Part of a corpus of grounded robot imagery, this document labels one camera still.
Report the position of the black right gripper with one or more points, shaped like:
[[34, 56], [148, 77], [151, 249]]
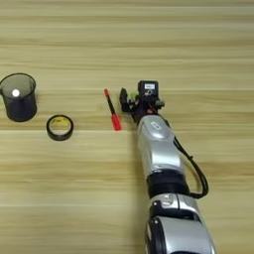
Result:
[[144, 107]]

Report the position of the red and black marker pen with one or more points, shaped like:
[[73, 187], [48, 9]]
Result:
[[115, 121]]

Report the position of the black tape roll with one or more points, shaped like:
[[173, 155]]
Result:
[[50, 132]]

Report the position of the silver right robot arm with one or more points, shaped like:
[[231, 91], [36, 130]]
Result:
[[162, 152]]

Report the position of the black box with white label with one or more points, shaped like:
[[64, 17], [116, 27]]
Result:
[[148, 89]]

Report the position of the black mesh pen cup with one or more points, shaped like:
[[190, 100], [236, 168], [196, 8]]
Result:
[[20, 109]]

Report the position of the small white ball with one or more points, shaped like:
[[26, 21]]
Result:
[[15, 93]]

